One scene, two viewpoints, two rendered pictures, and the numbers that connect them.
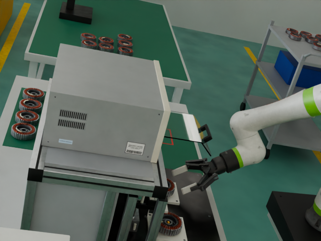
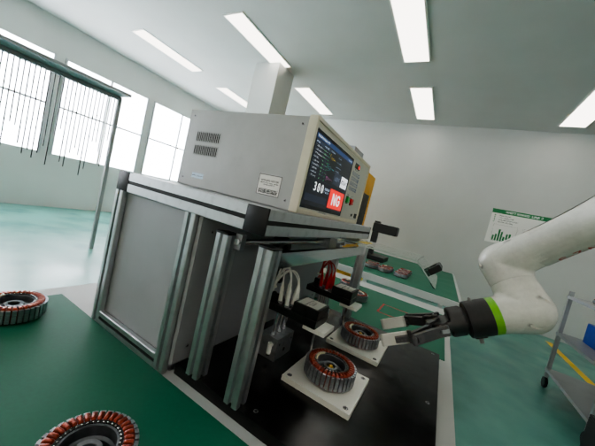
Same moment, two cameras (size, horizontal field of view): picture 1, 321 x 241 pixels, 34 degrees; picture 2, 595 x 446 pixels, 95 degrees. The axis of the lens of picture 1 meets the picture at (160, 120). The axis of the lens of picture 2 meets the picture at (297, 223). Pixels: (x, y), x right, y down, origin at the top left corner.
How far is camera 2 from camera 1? 1.48 m
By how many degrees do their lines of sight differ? 45
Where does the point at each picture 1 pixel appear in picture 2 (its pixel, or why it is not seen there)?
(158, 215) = (259, 285)
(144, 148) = (281, 186)
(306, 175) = not seen: outside the picture
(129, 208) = (218, 260)
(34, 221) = (118, 260)
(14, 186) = not seen: hidden behind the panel
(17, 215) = not seen: hidden behind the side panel
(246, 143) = (509, 287)
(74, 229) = (149, 286)
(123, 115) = (258, 132)
